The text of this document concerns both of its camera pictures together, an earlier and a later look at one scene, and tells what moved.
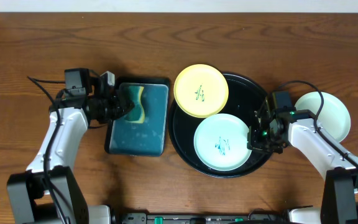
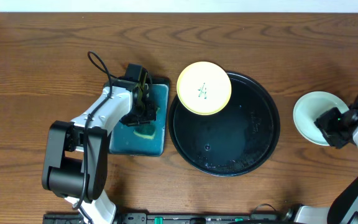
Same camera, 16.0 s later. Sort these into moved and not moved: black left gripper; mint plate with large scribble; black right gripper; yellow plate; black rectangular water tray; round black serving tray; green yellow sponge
Moved: mint plate with large scribble; green yellow sponge; black left gripper; black right gripper
Not moved: round black serving tray; yellow plate; black rectangular water tray
